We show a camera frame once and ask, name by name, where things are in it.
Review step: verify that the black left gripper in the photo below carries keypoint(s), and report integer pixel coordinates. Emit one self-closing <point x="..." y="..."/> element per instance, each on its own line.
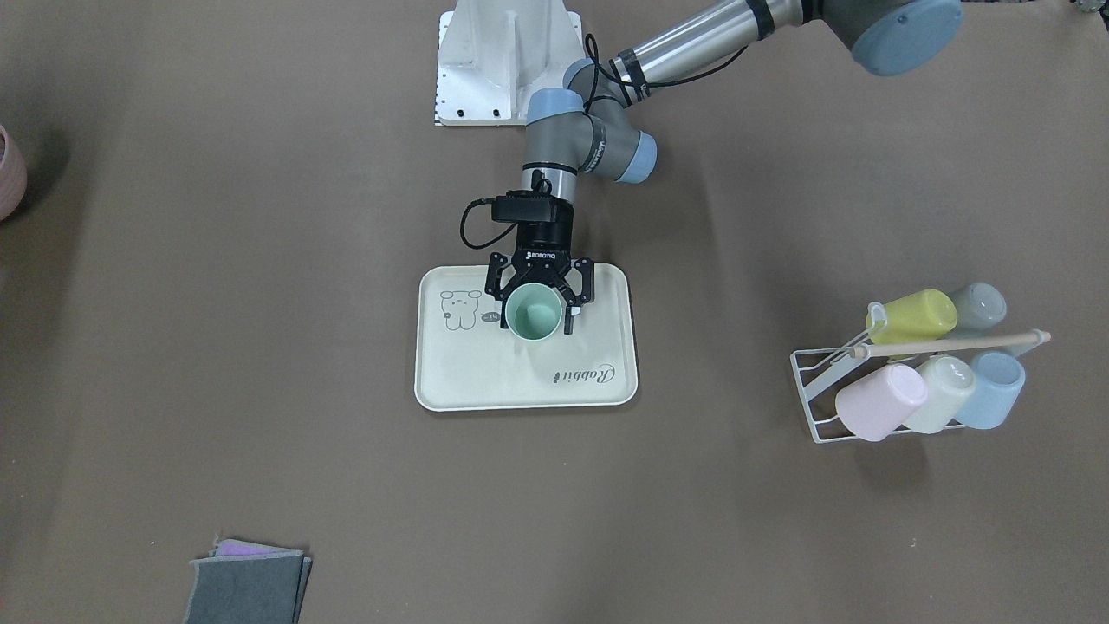
<point x="543" y="243"/>

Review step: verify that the green cup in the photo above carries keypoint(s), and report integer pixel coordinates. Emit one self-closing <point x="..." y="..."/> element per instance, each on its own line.
<point x="533" y="312"/>

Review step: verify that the cream rabbit print tray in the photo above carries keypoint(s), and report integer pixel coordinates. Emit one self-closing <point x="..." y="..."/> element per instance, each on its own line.
<point x="465" y="362"/>

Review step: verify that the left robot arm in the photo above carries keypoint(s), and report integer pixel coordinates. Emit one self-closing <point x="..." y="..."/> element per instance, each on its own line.
<point x="582" y="128"/>

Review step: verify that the pink cup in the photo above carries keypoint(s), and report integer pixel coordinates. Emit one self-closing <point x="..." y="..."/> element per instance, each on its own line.
<point x="875" y="406"/>

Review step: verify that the yellow cup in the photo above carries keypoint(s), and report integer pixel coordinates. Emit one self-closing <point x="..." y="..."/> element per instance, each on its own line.
<point x="924" y="316"/>

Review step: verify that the cream white cup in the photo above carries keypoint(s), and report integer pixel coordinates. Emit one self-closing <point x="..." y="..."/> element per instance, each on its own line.
<point x="950" y="383"/>

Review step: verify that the grey cup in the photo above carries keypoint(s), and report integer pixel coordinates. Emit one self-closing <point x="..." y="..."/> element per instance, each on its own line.
<point x="979" y="308"/>

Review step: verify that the light blue cup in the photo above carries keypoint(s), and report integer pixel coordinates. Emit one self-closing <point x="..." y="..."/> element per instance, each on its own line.
<point x="999" y="380"/>

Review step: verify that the folded grey cloth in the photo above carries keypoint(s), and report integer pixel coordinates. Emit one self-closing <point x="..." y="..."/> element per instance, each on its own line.
<point x="244" y="582"/>

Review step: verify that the pink ice bowl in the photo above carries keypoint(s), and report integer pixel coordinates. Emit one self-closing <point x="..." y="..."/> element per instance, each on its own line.
<point x="14" y="175"/>

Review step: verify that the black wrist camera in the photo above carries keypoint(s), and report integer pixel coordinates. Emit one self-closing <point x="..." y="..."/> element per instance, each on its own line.
<point x="527" y="207"/>

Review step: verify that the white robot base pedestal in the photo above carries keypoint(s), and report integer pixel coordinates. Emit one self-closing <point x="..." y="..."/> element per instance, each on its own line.
<point x="493" y="55"/>

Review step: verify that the white wire cup rack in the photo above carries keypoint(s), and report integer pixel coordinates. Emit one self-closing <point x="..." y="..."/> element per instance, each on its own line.
<point x="819" y="374"/>

